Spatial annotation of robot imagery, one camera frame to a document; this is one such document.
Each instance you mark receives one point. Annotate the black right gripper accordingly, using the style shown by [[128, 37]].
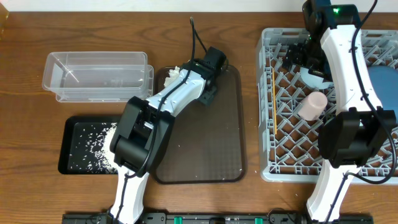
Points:
[[294, 56]]

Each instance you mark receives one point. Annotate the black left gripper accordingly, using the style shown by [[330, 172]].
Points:
[[209, 97]]

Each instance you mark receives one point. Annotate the light blue bowl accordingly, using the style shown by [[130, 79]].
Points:
[[313, 81]]

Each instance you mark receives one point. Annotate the white tissue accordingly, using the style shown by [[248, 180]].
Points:
[[173, 74]]

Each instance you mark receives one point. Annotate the wooden chopstick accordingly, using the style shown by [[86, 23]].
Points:
[[274, 102]]

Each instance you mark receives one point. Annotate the pink cup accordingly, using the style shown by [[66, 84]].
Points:
[[313, 106]]

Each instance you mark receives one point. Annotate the dark blue plate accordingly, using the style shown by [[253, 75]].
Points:
[[384, 81]]

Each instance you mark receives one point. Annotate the pile of white rice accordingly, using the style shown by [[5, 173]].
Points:
[[90, 153]]

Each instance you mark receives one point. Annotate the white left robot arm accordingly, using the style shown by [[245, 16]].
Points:
[[143, 132]]

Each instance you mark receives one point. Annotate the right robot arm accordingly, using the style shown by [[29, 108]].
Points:
[[361, 125]]

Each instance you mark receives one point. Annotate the grey dishwasher rack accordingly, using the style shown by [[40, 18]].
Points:
[[292, 155]]

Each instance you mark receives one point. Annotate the brown serving tray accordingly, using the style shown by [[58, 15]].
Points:
[[207, 144]]

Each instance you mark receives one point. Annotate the clear plastic bin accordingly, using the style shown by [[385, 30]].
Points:
[[98, 77]]

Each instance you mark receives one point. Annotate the black plastic tray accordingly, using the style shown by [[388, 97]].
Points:
[[68, 134]]

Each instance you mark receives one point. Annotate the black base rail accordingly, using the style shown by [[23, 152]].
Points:
[[162, 218]]

